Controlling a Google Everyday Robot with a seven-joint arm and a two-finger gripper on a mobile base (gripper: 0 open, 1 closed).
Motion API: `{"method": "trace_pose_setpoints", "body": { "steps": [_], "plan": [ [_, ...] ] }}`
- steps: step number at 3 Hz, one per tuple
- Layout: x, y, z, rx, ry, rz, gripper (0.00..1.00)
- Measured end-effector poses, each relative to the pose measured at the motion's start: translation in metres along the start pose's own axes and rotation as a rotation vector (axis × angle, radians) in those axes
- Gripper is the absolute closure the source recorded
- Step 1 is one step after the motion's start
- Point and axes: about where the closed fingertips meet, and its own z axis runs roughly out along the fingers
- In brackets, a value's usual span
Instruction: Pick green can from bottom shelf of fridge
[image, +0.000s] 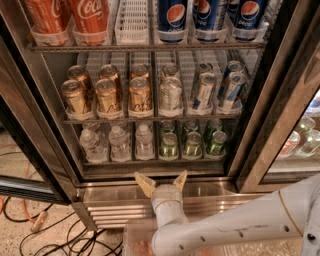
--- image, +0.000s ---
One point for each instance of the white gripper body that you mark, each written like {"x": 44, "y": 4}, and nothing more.
{"x": 164, "y": 193}

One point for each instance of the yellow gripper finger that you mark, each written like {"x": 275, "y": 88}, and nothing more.
{"x": 147, "y": 184}
{"x": 180, "y": 181}

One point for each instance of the green can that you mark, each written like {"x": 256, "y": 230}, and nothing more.
{"x": 192, "y": 148}
{"x": 190, "y": 126}
{"x": 212, "y": 126}
{"x": 216, "y": 144}
{"x": 167, "y": 126}
{"x": 169, "y": 146}

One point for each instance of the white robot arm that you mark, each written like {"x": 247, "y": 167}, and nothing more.
{"x": 289, "y": 212}

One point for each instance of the stainless fridge base grille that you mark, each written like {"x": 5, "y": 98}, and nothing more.
{"x": 106, "y": 207}

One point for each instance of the gold can front right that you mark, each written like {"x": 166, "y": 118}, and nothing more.
{"x": 140, "y": 95}

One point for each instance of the gold can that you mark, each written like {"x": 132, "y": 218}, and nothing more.
{"x": 110, "y": 71}
{"x": 106, "y": 93}
{"x": 75, "y": 97}
{"x": 139, "y": 70}
{"x": 80, "y": 74}
{"x": 140, "y": 95}

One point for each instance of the silver blue can front middle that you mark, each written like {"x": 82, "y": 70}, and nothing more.
{"x": 205, "y": 88}

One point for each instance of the silver blue can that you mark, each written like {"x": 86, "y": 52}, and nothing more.
{"x": 201, "y": 68}
{"x": 233, "y": 66}
{"x": 205, "y": 88}
{"x": 231, "y": 89}

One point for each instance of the gold can front middle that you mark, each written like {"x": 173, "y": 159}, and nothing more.
{"x": 106, "y": 93}

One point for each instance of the right fridge glass door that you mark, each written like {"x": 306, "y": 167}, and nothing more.
{"x": 264, "y": 170}

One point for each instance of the silver blue can front right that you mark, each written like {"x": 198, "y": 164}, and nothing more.
{"x": 231, "y": 89}

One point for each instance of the gold can back right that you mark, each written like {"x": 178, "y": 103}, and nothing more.
{"x": 139, "y": 70}

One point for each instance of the open fridge door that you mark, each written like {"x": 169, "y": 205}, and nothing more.
{"x": 25, "y": 113}

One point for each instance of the silver blue can back middle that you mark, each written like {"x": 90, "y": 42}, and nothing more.
{"x": 201, "y": 68}

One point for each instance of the gold can front left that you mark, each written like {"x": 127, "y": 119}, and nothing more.
{"x": 75, "y": 97}

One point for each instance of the gold can back middle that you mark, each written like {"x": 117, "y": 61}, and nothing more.
{"x": 110, "y": 71}

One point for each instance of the silver blue can back right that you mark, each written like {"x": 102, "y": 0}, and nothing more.
{"x": 233, "y": 66}

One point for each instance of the gold can back left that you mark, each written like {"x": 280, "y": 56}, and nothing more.
{"x": 80, "y": 74}

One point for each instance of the empty white shelf tray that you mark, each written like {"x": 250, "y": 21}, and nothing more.
{"x": 132, "y": 23}

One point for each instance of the blue pepsi can left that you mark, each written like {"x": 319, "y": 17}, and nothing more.
{"x": 171, "y": 15}

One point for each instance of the blue pepsi can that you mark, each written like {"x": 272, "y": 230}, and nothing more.
{"x": 246, "y": 14}
{"x": 210, "y": 14}
{"x": 171, "y": 15}

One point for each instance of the blue pepsi can middle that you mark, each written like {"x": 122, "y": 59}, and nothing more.
{"x": 210, "y": 14}

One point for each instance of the red cola can right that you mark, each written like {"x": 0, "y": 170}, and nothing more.
{"x": 91, "y": 16}

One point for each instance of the red cola can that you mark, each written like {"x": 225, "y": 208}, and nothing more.
{"x": 48, "y": 16}
{"x": 91, "y": 16}

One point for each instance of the blue pepsi can right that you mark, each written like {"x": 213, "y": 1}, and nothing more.
{"x": 246, "y": 14}

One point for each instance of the red cola can left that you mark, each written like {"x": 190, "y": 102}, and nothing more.
{"x": 48, "y": 16}

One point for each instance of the water bottle front right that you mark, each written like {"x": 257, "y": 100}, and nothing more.
{"x": 144, "y": 142}

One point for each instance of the water bottle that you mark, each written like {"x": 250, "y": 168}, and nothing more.
{"x": 94, "y": 149}
{"x": 144, "y": 142}
{"x": 119, "y": 142}

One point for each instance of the water bottle front middle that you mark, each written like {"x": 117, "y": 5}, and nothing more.
{"x": 119, "y": 142}

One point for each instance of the clear bin pink contents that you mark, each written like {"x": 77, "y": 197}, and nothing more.
{"x": 138, "y": 236}

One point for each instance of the water bottle front left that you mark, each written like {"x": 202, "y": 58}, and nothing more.
{"x": 94, "y": 149}

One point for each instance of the clear bin bubble wrap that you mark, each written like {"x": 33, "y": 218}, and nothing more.
{"x": 282, "y": 247}

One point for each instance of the middle wire shelf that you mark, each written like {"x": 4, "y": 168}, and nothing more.
{"x": 156, "y": 118}

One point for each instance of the wire shelf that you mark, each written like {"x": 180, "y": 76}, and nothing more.
{"x": 156, "y": 118}
{"x": 150, "y": 48}

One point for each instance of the upper wire shelf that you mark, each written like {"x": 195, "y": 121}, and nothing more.
{"x": 150, "y": 48}

